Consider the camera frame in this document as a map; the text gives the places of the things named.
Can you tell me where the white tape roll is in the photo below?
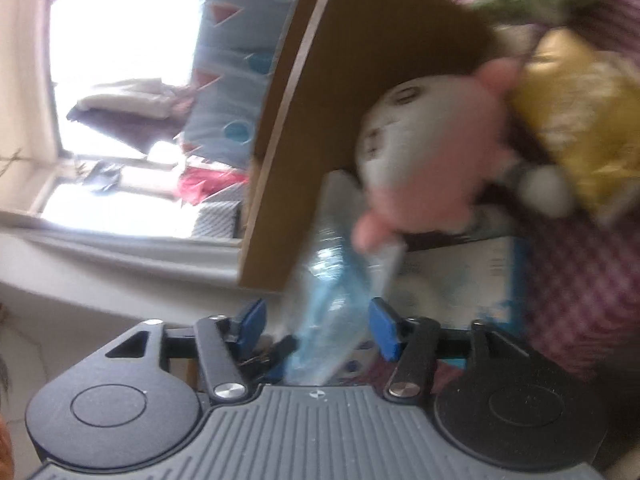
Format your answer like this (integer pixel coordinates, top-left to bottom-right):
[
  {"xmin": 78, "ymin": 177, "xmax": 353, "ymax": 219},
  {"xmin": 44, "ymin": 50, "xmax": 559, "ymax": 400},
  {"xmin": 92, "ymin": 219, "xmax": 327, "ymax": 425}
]
[{"xmin": 388, "ymin": 274, "xmax": 445, "ymax": 322}]

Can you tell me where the brown cardboard box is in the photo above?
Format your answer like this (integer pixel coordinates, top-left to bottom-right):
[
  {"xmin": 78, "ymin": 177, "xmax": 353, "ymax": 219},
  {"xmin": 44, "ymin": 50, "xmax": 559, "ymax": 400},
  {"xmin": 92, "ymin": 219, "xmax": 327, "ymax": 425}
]
[{"xmin": 239, "ymin": 0, "xmax": 494, "ymax": 292}]

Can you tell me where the blue patterned hanging sheet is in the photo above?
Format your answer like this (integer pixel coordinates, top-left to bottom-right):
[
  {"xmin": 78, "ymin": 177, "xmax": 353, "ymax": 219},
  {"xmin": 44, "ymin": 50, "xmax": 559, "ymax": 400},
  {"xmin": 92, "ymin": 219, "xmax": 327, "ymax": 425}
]
[{"xmin": 182, "ymin": 0, "xmax": 296, "ymax": 169}]

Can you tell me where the pink plush doll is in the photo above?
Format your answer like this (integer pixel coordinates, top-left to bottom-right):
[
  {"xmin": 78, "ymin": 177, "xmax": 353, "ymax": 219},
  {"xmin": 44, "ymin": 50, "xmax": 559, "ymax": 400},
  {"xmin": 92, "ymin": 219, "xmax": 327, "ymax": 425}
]
[{"xmin": 352, "ymin": 58, "xmax": 576, "ymax": 252}]

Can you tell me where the blue white book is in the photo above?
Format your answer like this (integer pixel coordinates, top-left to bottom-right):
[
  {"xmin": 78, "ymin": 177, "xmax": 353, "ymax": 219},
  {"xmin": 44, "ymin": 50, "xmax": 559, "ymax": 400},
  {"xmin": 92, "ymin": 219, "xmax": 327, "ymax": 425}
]
[{"xmin": 344, "ymin": 231, "xmax": 532, "ymax": 380}]

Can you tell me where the yellow snack packet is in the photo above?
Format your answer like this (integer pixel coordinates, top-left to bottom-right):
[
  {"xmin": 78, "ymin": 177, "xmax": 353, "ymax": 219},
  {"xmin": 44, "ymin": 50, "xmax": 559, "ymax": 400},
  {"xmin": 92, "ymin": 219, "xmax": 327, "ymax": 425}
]
[{"xmin": 512, "ymin": 28, "xmax": 639, "ymax": 224}]

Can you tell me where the pink checkered tablecloth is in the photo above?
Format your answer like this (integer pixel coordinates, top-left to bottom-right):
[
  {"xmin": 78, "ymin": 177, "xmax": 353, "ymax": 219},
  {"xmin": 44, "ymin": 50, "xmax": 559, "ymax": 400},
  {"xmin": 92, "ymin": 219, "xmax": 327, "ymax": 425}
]
[{"xmin": 525, "ymin": 0, "xmax": 639, "ymax": 378}]

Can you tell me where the blue face mask packet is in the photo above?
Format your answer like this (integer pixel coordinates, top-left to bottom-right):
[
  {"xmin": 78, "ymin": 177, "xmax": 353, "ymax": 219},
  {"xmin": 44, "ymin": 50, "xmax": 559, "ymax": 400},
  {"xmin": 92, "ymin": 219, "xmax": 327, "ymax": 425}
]
[{"xmin": 283, "ymin": 170, "xmax": 406, "ymax": 386}]

